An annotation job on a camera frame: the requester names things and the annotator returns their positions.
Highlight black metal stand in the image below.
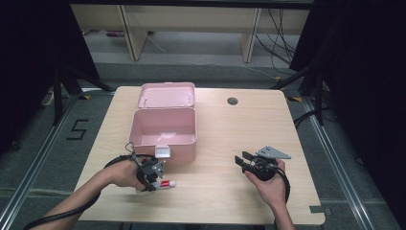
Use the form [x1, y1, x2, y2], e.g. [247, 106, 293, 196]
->
[271, 61, 326, 127]
[52, 65, 116, 127]

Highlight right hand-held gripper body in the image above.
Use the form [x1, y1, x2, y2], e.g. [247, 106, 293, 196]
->
[247, 146, 292, 182]

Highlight pink plastic storage box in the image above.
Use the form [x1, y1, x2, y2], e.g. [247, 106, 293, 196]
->
[128, 81, 198, 166]

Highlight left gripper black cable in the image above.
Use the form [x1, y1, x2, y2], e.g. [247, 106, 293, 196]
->
[22, 142, 157, 230]

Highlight beige background desk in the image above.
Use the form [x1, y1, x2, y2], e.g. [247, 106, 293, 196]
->
[70, 3, 310, 63]

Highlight person's right hand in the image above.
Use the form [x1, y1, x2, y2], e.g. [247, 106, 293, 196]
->
[243, 159, 288, 209]

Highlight black curtain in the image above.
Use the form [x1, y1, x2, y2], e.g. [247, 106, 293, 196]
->
[0, 0, 101, 156]
[288, 0, 406, 226]

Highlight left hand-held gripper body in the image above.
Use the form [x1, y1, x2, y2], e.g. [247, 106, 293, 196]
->
[136, 157, 168, 190]

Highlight metal floor rail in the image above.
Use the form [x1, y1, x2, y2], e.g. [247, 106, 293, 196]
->
[0, 92, 81, 230]
[301, 95, 375, 230]

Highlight grey tape piece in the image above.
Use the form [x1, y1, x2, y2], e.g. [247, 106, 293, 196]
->
[308, 205, 333, 216]

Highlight black floor cables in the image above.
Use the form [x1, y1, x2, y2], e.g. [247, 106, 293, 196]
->
[255, 9, 297, 77]

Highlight person's left hand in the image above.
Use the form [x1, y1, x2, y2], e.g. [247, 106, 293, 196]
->
[108, 158, 145, 191]

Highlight white red toothpaste tube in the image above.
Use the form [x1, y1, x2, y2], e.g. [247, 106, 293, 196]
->
[135, 179, 177, 195]

